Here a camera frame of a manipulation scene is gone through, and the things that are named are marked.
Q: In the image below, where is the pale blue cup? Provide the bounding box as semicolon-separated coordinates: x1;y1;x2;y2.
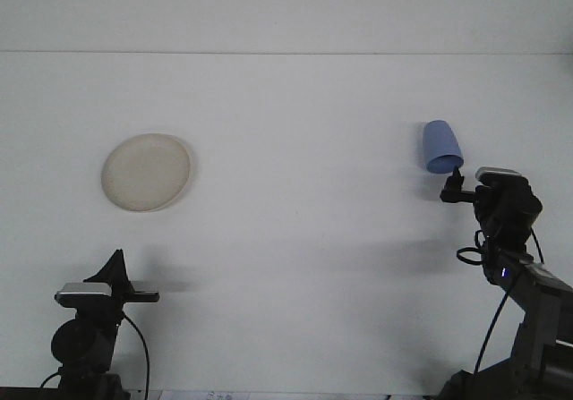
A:
418;120;465;175

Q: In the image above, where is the pale round plate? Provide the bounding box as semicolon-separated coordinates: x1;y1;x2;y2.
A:
100;133;196;214

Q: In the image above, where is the grey gripper camera box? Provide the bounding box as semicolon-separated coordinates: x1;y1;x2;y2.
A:
54;282;113;308
475;166;525;183

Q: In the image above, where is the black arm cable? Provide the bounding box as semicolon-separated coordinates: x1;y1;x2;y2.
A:
456;227;545;374
121;312;151;399

